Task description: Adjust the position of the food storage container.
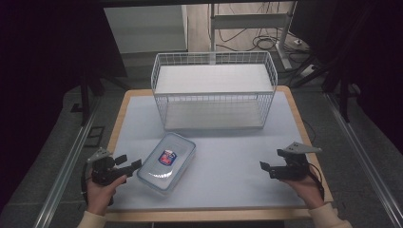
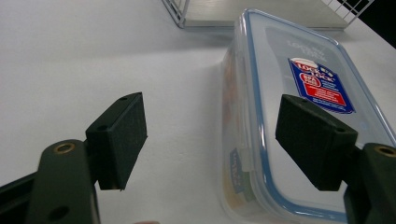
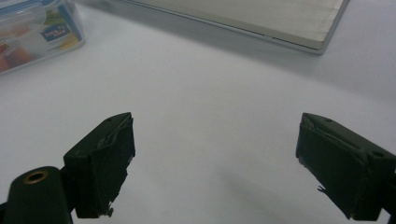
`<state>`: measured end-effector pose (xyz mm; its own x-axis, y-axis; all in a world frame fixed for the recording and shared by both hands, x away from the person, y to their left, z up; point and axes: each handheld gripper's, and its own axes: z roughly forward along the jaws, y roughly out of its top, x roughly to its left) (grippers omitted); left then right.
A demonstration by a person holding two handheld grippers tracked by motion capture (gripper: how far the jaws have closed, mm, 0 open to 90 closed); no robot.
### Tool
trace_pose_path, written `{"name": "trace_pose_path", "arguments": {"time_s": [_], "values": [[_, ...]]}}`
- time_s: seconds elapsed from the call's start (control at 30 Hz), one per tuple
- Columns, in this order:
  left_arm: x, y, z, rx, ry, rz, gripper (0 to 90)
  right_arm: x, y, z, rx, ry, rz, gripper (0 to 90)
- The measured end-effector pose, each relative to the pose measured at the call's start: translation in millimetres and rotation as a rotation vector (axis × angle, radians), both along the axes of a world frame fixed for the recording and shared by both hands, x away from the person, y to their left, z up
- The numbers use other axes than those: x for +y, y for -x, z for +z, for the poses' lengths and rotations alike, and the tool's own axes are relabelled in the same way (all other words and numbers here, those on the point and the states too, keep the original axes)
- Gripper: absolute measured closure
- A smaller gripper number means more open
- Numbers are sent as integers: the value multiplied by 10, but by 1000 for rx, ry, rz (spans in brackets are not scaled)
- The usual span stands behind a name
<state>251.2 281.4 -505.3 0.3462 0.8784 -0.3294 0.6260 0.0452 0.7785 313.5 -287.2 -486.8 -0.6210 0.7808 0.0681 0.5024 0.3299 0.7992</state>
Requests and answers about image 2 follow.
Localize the clear plastic food container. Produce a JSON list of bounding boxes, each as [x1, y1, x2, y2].
[[219, 8, 396, 224]]

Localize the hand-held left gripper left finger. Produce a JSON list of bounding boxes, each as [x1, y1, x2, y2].
[[25, 91, 149, 224]]

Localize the white wire rack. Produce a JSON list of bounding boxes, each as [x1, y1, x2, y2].
[[162, 0, 375, 32]]

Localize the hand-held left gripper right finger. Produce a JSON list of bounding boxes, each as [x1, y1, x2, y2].
[[275, 94, 396, 224]]

